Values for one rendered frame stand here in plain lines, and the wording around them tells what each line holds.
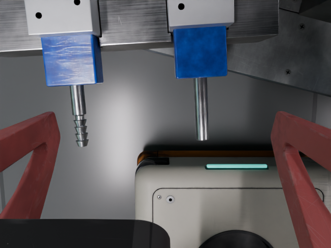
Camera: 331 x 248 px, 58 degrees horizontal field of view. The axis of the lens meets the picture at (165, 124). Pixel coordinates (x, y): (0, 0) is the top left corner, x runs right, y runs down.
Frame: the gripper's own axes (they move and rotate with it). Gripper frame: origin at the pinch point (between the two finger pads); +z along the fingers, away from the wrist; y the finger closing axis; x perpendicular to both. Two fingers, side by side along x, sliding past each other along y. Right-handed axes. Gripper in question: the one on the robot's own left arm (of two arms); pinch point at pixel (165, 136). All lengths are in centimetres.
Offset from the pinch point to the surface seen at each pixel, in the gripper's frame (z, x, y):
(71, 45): 13.6, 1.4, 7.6
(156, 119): 83, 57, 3
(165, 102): 86, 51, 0
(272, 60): 19.4, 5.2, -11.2
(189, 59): 13.1, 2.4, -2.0
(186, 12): 13.5, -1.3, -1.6
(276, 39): 20.4, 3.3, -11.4
